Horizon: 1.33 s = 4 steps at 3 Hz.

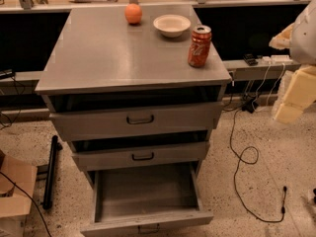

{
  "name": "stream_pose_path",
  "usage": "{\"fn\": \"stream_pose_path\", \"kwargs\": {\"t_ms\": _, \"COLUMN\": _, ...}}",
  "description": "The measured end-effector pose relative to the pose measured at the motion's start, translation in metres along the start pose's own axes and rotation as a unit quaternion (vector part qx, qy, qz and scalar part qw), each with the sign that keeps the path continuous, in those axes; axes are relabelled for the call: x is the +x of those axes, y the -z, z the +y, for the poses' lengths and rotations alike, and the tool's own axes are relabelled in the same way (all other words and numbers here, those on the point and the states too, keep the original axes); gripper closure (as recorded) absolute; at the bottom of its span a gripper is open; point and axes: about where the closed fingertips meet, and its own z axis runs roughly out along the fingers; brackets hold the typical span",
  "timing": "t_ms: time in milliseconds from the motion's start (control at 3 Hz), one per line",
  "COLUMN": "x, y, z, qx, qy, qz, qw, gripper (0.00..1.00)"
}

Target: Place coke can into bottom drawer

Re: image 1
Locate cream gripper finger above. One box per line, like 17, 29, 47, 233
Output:
272, 65, 316, 123
269, 24, 294, 50

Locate red coke can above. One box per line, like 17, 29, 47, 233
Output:
188, 25, 212, 67

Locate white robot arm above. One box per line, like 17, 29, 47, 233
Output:
269, 0, 316, 123

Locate grey top drawer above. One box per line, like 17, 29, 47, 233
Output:
50, 102, 222, 141

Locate grey drawer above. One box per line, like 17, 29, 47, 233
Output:
50, 102, 222, 141
72, 142, 209, 171
81, 163, 213, 237

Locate grey drawer cabinet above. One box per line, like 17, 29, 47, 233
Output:
34, 4, 233, 237

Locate grey bottom drawer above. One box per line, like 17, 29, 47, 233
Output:
81, 163, 213, 237

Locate grey middle drawer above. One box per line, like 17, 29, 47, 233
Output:
72, 142, 209, 171

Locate white power strip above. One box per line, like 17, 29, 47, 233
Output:
262, 55, 292, 64

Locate black remote on ledge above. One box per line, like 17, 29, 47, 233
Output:
243, 54, 258, 66

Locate black power adapter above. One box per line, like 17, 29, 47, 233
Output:
242, 100, 258, 114

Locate white ceramic bowl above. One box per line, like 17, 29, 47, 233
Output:
153, 15, 191, 38

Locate orange fruit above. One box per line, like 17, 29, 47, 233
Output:
124, 4, 142, 25

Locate black tube on floor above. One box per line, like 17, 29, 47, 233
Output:
42, 135, 62, 210

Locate cardboard box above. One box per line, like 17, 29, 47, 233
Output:
0, 151, 37, 237

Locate black floor cable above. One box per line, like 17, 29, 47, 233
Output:
229, 107, 288, 224

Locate black cable over box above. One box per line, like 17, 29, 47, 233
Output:
0, 171, 53, 237

